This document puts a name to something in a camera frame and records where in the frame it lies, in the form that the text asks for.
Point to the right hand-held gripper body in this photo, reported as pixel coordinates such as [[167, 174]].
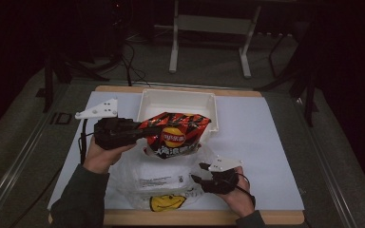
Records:
[[221, 182]]

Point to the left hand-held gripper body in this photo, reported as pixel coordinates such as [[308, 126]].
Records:
[[111, 133]]

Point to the orange black chip packet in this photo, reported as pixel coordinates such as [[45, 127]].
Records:
[[174, 136]]

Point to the white plastic bin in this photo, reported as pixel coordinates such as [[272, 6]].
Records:
[[177, 101]]

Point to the clear plastic bag with smiley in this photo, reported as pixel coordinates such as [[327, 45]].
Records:
[[126, 177]]

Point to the person's right hand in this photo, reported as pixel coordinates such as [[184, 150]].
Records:
[[239, 199]]

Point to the person's left hand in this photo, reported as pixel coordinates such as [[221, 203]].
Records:
[[103, 156]]

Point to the white flat packet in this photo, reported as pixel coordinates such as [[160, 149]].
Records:
[[161, 177]]

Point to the white table cover sheet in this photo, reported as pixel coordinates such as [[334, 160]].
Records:
[[250, 126]]

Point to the black tripod stand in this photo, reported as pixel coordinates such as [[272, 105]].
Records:
[[48, 82]]

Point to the black metal stand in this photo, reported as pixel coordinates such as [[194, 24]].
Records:
[[310, 95]]

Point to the white metal stand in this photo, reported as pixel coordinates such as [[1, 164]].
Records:
[[214, 24]]

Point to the metal floor rail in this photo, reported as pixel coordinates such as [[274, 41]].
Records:
[[8, 177], [335, 190]]

